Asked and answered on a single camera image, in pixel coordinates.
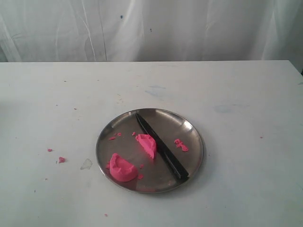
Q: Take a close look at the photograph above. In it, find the pink clay half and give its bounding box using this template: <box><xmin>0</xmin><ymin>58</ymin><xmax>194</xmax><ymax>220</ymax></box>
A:
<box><xmin>135</xmin><ymin>134</ymin><xmax>157</xmax><ymax>159</ymax></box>

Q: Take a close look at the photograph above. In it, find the black knife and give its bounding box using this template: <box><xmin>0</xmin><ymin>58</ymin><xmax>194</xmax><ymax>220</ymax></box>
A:
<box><xmin>135</xmin><ymin>113</ymin><xmax>189</xmax><ymax>182</ymax></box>

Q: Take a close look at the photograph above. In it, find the pink dough smear on plate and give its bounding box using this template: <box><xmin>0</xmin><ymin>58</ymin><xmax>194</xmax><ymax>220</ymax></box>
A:
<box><xmin>174</xmin><ymin>139</ymin><xmax>188</xmax><ymax>152</ymax></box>

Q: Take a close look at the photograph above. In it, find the round steel plate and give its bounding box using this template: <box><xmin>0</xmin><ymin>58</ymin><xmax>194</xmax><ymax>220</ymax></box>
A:
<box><xmin>96</xmin><ymin>108</ymin><xmax>205</xmax><ymax>194</ymax></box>

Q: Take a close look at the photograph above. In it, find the large pink dough crumb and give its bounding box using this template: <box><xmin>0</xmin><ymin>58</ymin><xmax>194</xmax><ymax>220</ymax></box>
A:
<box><xmin>58</xmin><ymin>157</ymin><xmax>66</xmax><ymax>164</ymax></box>

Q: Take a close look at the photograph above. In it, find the white backdrop curtain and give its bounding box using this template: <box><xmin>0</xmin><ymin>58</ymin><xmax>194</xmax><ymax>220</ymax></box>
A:
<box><xmin>0</xmin><ymin>0</ymin><xmax>303</xmax><ymax>61</ymax></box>

